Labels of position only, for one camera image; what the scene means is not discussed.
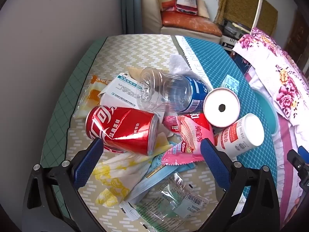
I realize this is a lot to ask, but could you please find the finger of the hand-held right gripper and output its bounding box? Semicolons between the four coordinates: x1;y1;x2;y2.
287;149;309;190
298;146;309;161

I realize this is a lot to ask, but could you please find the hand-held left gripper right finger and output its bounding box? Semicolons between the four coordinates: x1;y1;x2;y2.
200;137;280;232

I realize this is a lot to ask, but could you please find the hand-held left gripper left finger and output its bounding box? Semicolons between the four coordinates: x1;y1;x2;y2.
23;138;104;232

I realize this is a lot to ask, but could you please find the pink wafer packet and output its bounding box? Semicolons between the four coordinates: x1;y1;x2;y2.
161;112;214;166

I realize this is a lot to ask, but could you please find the white yogurt bottle red label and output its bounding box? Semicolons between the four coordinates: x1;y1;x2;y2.
214;113;265;157

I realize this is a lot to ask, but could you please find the red soda can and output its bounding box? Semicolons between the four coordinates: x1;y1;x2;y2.
86;105;160;155

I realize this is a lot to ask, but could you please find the pale yellow wrapper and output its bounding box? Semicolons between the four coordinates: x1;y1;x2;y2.
152;126;178;156

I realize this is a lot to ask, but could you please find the teal trash bin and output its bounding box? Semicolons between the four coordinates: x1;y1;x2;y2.
251;89;279;136

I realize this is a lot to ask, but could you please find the teal snack packet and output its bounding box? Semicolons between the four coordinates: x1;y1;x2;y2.
145;153;196;178

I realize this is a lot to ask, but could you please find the light blue sachet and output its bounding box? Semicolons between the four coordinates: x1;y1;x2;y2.
126;168;179;202

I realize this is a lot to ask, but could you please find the clear plastic wrapper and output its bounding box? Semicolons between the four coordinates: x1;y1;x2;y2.
119;171;209;232

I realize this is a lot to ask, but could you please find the orange bread packet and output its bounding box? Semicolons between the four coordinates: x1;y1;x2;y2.
74;75;111;119

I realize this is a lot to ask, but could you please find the white teal medicine box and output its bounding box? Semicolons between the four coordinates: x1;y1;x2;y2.
100;73;145;113

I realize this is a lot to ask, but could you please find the small white teal sachet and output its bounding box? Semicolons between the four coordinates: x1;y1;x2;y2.
219;75;239;95

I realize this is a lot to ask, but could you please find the clear plastic bottle blue label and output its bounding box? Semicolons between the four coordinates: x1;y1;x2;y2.
136;67;208;113

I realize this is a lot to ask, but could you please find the white tissue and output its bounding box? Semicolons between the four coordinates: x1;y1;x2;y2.
169;54;194;74

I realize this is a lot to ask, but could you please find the pink white quilt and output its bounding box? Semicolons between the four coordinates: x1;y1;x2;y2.
249;68;309;223

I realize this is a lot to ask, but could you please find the green cutting mat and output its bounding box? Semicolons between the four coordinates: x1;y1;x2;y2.
40;37;108;199

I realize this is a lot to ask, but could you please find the floral blanket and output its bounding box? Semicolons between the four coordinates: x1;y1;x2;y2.
232;28;309;126

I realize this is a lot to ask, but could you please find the dark wooden cabinet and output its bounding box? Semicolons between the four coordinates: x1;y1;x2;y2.
285;10;309;61

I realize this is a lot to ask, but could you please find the patterned tablecloth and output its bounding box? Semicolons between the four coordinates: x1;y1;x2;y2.
41;36;278;232

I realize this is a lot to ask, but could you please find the black audio device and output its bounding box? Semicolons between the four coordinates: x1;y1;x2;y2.
221;18;251;51

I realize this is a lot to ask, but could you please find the orange seat cushion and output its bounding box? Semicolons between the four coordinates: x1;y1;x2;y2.
161;11;222;37

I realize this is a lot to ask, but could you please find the white pole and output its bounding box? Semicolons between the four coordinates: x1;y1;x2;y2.
252;0;262;29

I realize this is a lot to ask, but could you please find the beige pillow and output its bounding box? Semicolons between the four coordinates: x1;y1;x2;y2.
197;0;210;18

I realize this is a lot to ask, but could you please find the leopard print cloth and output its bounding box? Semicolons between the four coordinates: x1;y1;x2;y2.
215;0;279;37

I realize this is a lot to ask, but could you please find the beige sofa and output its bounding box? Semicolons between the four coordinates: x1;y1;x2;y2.
141;0;222;45

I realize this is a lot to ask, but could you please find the blue grey curtain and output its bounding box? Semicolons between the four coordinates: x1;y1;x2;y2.
121;0;143;34

